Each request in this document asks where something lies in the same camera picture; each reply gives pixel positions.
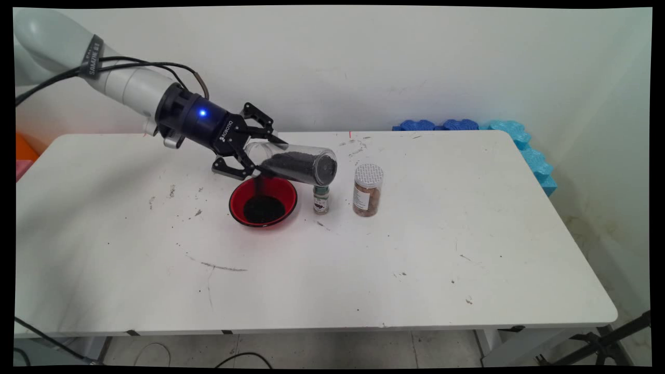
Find heap of black seeds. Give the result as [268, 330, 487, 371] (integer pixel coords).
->
[243, 177, 287, 224]

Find black tripod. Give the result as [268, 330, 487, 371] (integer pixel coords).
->
[538, 310, 651, 367]

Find small green-capped spice bottle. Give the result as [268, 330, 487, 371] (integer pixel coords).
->
[313, 184, 330, 215]

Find white-lidded brown spice jar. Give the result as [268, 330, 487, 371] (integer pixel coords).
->
[353, 163, 384, 217]

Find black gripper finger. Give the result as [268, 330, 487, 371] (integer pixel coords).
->
[240, 102, 289, 146]
[211, 145, 271, 181]

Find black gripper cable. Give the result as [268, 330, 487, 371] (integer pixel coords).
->
[16, 56, 211, 107]

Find white table leg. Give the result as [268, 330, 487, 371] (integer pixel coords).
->
[78, 337, 112, 367]
[475, 328, 593, 367]

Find red bowl with black rim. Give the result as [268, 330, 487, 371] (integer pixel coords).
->
[229, 176, 298, 229]

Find thin white floor cable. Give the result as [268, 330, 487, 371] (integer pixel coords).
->
[134, 342, 172, 367]

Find orange object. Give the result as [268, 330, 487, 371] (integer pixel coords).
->
[16, 132, 39, 162]

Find light blue foam piece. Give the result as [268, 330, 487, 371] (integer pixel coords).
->
[481, 120, 558, 197]

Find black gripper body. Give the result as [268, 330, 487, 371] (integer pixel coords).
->
[155, 83, 250, 156]

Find black velcro strap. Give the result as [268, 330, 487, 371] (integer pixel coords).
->
[79, 34, 105, 78]

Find clear jar with black seeds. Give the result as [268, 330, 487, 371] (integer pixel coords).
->
[244, 139, 338, 188]

